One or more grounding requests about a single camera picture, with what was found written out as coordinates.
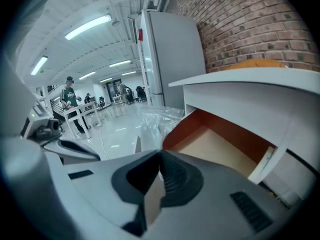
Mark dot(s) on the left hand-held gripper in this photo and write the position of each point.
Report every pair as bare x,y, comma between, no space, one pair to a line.
41,124

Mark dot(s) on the red wall alarm box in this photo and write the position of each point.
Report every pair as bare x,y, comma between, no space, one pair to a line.
140,35

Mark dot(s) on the white cabinet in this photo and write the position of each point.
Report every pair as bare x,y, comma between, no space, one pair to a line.
245,91

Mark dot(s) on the white table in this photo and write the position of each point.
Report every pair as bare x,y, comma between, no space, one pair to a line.
82,109

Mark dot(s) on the drawer with orange inside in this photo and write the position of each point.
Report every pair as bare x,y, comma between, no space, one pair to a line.
220,144

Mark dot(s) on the orange round object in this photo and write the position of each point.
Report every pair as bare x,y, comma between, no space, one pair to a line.
255,64

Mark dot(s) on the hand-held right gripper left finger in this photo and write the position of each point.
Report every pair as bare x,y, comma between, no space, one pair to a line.
100,184

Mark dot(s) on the white refrigerator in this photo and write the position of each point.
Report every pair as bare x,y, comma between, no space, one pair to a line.
175,59

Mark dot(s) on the black office chair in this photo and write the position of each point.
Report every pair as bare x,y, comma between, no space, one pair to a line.
141,93

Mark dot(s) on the long ceiling light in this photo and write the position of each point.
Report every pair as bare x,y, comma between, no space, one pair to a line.
87,75
87,27
105,79
39,65
128,73
120,63

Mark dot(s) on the clear plastic bag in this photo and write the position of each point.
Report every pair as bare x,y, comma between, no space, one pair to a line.
155,124

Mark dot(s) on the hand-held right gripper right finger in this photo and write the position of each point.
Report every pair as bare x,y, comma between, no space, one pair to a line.
212,196

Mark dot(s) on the small tan cardboard item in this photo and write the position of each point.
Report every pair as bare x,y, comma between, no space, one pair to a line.
153,204

